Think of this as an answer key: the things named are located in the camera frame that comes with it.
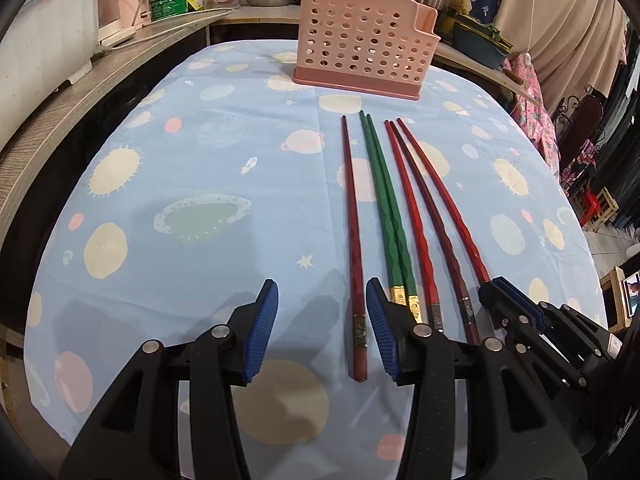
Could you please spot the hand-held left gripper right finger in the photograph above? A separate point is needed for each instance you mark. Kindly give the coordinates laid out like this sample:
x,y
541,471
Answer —
x,y
382,330

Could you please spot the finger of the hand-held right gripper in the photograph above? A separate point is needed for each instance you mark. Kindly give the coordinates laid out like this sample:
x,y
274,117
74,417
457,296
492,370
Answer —
x,y
502,310
520,297

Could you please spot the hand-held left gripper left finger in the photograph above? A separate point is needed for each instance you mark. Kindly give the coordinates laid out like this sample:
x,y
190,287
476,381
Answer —
x,y
262,330

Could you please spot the red chopstick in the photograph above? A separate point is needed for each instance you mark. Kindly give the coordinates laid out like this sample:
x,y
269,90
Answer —
x,y
444,200
411,225

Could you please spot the pink perforated utensil holder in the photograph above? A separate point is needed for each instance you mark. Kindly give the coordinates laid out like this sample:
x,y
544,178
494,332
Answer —
x,y
360,40

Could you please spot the red plastic stool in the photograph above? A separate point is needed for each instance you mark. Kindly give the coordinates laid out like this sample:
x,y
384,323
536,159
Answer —
x,y
590,207

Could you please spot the small wooden stool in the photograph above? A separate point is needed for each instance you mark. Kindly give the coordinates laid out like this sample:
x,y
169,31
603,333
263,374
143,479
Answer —
x,y
607,205

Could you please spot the blue planet-print tablecloth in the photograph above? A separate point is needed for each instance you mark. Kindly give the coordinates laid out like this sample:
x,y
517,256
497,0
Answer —
x,y
200,210

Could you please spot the pink floral garment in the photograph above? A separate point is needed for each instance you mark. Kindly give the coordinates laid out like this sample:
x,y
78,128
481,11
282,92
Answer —
x,y
535,115

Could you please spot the dark metal chair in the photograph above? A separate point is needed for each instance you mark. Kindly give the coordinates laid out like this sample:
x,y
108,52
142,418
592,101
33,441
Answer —
x,y
582,120

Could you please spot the hanging dark clothes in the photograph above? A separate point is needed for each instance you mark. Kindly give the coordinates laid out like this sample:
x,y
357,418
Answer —
x,y
625,135

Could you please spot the blue basin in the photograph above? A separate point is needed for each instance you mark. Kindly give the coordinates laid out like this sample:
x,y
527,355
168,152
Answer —
x,y
480,45

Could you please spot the beige curtain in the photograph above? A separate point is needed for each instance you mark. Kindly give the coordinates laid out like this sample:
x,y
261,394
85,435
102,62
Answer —
x,y
565,25

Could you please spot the brown lumpy root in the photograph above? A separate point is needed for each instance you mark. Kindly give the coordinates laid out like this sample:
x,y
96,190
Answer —
x,y
462,4

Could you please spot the clear food container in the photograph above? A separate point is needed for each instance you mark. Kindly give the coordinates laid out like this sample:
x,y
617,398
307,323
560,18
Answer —
x,y
222,0

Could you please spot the white countertop appliance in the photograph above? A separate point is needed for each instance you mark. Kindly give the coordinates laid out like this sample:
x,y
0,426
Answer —
x,y
112,15

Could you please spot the white plastic tub blue lid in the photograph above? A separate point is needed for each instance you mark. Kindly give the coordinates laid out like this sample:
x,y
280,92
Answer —
x,y
45,50

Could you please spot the wooden frame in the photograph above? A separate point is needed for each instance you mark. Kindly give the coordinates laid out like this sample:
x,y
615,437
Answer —
x,y
622,300

